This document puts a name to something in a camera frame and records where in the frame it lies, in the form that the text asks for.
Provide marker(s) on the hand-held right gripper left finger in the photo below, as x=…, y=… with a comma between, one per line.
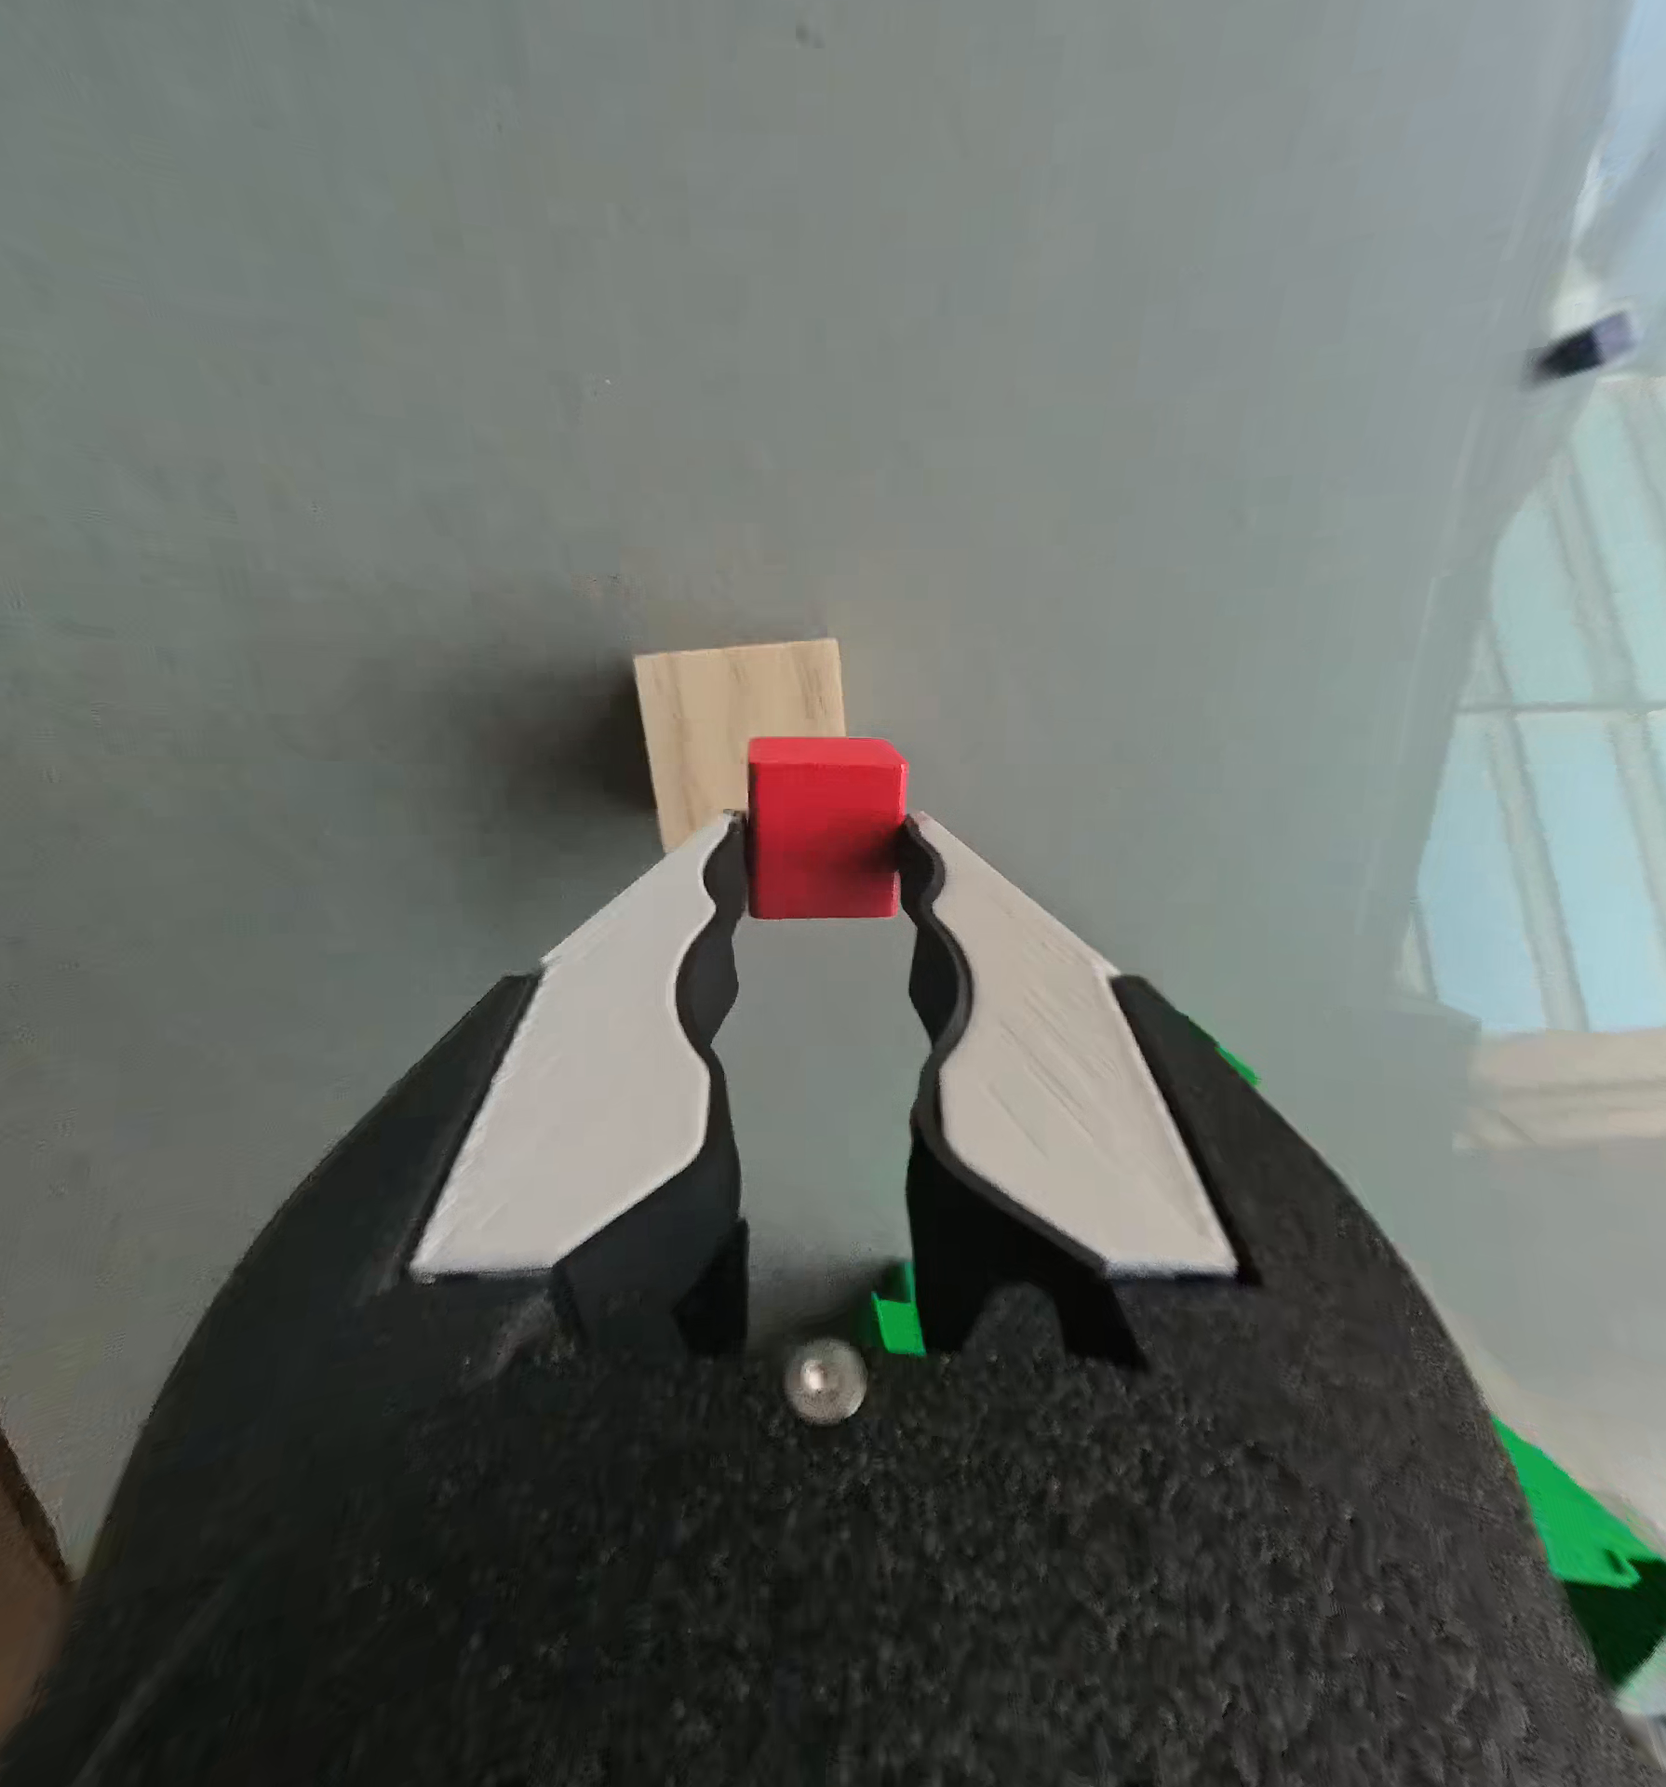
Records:
x=581, y=1103

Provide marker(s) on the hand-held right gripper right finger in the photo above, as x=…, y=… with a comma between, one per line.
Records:
x=1070, y=1117

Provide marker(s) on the red wooden cube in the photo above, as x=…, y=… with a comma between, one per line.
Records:
x=828, y=825

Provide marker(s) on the large plain wooden cube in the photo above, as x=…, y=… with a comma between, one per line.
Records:
x=723, y=713

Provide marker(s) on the green plastic bin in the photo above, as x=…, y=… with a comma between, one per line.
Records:
x=1600, y=1578

